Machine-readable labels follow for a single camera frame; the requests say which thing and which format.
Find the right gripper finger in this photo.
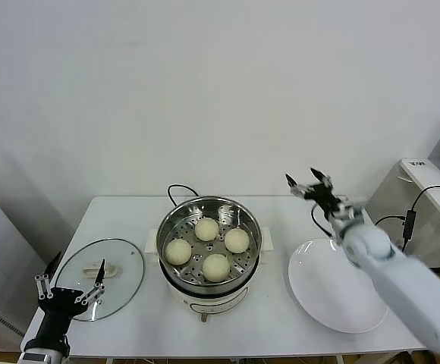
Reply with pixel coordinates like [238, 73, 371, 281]
[284, 173, 313, 199]
[310, 167, 334, 188]

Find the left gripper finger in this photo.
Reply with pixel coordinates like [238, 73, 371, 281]
[74, 259, 106, 306]
[34, 249, 63, 301]

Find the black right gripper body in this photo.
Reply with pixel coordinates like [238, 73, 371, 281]
[304, 181, 341, 214]

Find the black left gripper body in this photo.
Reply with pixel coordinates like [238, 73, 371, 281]
[39, 287, 85, 320]

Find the round glass pot lid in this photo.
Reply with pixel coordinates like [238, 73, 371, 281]
[54, 237, 146, 322]

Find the white steamed baozi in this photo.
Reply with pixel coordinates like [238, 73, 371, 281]
[201, 253, 231, 282]
[224, 227, 251, 254]
[165, 238, 193, 265]
[194, 218, 220, 243]

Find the perforated steel steamer basket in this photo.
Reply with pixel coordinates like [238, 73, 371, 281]
[155, 196, 262, 293]

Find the white floor cabinet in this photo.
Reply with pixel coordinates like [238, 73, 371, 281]
[0, 181, 56, 342]

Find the large white plate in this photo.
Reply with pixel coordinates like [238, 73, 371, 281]
[288, 237, 390, 334]

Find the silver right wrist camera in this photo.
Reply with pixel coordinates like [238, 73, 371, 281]
[335, 195, 367, 223]

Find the black cable with adapter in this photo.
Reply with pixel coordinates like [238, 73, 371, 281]
[373, 184, 440, 266]

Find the black cooker power cord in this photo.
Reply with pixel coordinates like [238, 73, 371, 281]
[166, 184, 200, 208]

